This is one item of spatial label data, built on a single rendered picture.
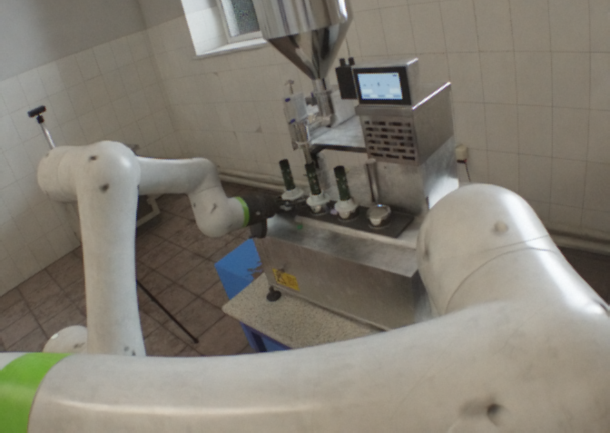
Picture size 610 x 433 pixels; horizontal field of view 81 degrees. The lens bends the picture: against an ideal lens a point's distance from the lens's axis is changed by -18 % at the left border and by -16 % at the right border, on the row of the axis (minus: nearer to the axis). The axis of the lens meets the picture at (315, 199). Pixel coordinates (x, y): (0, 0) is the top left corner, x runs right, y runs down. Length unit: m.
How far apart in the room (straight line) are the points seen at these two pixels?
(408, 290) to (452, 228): 0.74
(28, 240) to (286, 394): 4.36
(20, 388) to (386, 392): 0.23
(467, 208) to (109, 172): 0.60
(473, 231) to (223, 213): 0.91
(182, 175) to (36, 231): 3.51
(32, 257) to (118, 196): 3.85
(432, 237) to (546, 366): 0.15
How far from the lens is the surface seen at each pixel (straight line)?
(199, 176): 1.15
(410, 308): 1.08
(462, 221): 0.31
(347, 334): 1.28
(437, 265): 0.31
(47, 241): 4.58
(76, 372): 0.30
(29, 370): 0.32
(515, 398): 0.22
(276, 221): 1.36
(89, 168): 0.77
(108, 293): 0.79
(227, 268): 2.01
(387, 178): 1.18
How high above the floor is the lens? 1.66
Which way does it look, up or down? 27 degrees down
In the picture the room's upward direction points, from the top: 14 degrees counter-clockwise
